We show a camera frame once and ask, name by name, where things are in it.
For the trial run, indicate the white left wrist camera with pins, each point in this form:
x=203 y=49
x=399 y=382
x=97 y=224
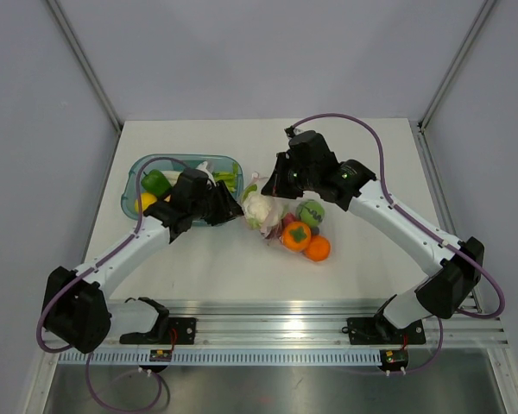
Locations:
x=206 y=168

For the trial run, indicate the aluminium frame post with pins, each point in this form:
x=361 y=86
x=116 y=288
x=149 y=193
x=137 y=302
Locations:
x=66 y=28
x=466 y=46

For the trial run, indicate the aluminium mounting rail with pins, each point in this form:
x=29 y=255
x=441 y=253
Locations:
x=309 y=324

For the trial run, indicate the left aluminium frame post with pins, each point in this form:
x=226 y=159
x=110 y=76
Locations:
x=66 y=28

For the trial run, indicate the green toy bell pepper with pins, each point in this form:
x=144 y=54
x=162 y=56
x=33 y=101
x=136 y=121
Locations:
x=155 y=183

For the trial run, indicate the red toy tomato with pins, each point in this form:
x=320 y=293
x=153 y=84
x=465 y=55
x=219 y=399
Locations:
x=288 y=218

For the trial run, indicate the yellow toy lemon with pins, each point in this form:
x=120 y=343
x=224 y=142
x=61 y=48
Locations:
x=144 y=201

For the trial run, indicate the white slotted cable duct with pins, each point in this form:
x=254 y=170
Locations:
x=230 y=357

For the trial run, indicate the white toy cauliflower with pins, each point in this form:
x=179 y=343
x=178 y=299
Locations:
x=256 y=209

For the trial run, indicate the controller board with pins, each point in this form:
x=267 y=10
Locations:
x=161 y=355
x=395 y=360

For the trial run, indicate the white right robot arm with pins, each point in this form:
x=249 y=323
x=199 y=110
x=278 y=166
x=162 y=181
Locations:
x=450 y=264

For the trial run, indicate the right aluminium frame post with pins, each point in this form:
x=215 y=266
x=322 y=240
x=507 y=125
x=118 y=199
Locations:
x=466 y=46

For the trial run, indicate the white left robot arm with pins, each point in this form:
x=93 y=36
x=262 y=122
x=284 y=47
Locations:
x=75 y=302

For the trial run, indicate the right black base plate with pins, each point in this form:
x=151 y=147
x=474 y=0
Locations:
x=375 y=331

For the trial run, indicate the green toy melon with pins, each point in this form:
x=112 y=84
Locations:
x=310 y=212

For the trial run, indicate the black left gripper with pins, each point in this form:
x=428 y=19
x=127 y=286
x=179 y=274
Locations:
x=228 y=208

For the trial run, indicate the right controller board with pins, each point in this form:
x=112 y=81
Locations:
x=395 y=360

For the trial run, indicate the clear zip top bag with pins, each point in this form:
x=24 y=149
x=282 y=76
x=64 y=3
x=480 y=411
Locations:
x=272 y=229

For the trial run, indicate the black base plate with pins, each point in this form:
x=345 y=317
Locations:
x=375 y=331
x=180 y=330

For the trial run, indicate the left controller board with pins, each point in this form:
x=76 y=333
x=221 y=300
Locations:
x=161 y=355

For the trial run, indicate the teal plastic food tray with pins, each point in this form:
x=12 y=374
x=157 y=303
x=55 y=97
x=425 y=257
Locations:
x=163 y=163

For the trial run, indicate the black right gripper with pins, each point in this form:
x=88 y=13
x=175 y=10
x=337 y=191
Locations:
x=277 y=185

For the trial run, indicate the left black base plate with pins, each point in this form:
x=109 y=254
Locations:
x=180 y=330

